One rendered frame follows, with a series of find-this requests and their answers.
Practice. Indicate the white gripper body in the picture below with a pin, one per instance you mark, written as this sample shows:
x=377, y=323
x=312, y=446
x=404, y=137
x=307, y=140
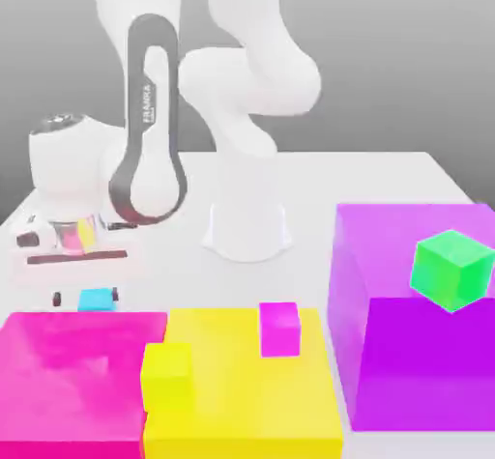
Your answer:
x=77, y=258

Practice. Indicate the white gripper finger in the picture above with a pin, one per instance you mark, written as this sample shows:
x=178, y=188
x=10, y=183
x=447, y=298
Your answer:
x=57, y=299
x=115, y=294

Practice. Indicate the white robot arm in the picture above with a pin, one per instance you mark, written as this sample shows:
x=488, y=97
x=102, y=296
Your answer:
x=236, y=180

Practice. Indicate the small cyan cube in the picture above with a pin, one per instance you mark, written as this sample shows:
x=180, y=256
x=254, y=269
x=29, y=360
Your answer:
x=94, y=299

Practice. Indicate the small yellow cube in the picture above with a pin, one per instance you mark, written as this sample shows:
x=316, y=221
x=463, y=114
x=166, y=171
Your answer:
x=166, y=378

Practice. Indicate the small magenta cube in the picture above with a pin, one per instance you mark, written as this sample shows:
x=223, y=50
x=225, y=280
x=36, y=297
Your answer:
x=280, y=331

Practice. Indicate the small green cube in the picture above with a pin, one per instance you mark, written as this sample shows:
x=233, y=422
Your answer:
x=448, y=273

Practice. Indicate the large pink box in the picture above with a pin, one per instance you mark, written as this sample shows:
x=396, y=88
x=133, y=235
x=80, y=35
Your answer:
x=69, y=381

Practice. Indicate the large yellow box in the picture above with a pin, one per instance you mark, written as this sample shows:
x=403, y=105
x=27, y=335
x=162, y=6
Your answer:
x=247, y=401

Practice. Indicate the large purple box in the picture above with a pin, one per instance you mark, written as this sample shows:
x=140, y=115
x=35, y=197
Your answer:
x=417, y=366

